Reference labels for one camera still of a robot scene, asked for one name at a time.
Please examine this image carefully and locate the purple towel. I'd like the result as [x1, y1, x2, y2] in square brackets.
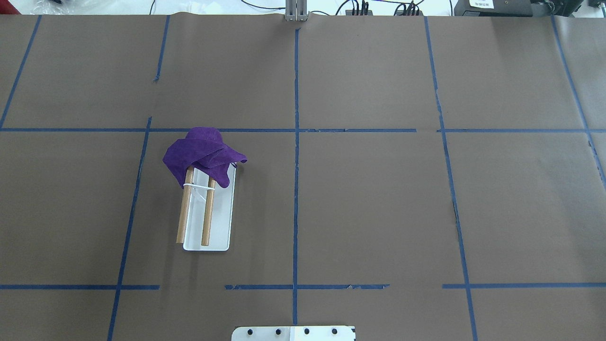
[162, 127, 248, 188]

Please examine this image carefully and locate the inner wooden rack rod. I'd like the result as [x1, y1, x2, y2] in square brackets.
[201, 176, 216, 246]

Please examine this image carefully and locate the wooden rack rod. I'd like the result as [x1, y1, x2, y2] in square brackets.
[176, 166, 194, 244]
[201, 176, 216, 246]

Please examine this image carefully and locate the white towel rack base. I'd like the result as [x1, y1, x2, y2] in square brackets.
[183, 165, 237, 252]

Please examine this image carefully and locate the outer wooden rack rod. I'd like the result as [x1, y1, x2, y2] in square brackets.
[176, 166, 194, 244]

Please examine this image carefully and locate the black power strip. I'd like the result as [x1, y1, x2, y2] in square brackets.
[346, 8, 373, 17]

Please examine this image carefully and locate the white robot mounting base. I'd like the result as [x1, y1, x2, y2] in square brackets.
[231, 325, 356, 341]

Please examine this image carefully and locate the black control box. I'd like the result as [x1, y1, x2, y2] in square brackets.
[453, 0, 556, 17]

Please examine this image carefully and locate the grey aluminium frame post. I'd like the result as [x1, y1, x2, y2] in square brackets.
[285, 0, 309, 22]

